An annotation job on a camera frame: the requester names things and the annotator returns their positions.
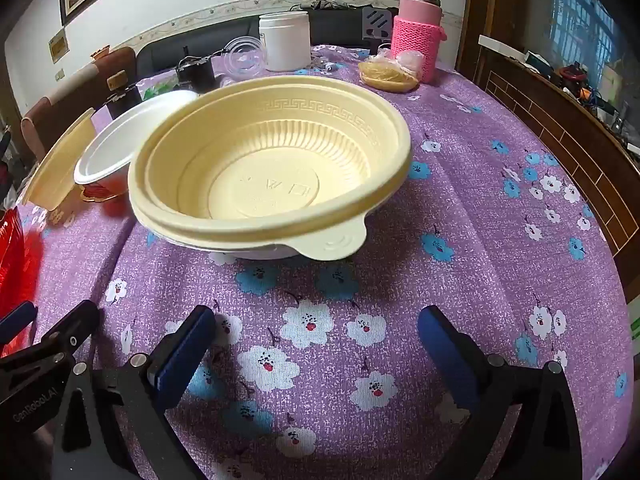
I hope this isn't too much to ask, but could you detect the window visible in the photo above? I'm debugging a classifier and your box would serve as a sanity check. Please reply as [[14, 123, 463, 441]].
[[546, 0, 627, 82]]

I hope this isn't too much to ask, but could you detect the white foam bowl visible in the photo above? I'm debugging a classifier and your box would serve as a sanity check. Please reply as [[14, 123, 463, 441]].
[[73, 90, 199, 187]]

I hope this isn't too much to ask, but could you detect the large yellow plastic bowl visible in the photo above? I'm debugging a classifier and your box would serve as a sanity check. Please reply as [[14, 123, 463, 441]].
[[127, 76, 414, 264]]

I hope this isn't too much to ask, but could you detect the black sofa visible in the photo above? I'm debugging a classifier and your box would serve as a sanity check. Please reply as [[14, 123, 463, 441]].
[[135, 6, 401, 82]]

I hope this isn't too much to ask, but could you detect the wooden cabinet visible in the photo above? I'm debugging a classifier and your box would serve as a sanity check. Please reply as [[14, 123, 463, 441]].
[[472, 35, 640, 273]]

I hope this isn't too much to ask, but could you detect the brown chair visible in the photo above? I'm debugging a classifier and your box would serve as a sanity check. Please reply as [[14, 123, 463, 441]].
[[20, 47, 139, 162]]

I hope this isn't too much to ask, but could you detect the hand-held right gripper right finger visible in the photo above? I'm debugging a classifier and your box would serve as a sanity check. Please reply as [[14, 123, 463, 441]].
[[417, 304, 585, 480]]

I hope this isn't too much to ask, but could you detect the clear plastic bag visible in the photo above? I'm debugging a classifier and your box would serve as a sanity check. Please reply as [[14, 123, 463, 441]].
[[376, 42, 427, 80]]

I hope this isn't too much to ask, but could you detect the purple floral tablecloth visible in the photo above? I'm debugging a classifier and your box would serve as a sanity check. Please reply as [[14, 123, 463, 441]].
[[15, 42, 632, 480]]

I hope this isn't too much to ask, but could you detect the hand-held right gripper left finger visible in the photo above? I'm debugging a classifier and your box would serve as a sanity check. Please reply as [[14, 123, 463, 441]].
[[50, 304, 217, 480]]

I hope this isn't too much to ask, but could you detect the white plastic jar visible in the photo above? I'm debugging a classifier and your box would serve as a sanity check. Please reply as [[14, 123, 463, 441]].
[[258, 11, 312, 72]]

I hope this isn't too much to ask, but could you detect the red translucent plate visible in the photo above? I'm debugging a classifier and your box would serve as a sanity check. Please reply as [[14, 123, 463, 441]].
[[0, 207, 45, 357]]

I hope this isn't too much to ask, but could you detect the grey perforated stand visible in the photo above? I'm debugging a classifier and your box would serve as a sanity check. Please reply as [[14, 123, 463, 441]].
[[360, 6, 394, 41]]

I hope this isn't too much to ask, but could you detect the yellow wall plaque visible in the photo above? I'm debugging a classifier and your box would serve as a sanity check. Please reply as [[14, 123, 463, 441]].
[[48, 29, 69, 64]]

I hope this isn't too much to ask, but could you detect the black pot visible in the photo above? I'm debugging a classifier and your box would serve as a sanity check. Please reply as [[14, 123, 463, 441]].
[[176, 55, 217, 94]]

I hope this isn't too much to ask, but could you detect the pink knit-sleeved thermos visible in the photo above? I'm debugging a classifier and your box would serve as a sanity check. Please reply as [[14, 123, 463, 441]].
[[389, 0, 449, 84]]

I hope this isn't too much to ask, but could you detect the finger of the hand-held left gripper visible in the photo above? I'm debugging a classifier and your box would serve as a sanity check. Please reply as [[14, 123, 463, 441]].
[[30, 300, 101, 363], [0, 301, 39, 357]]

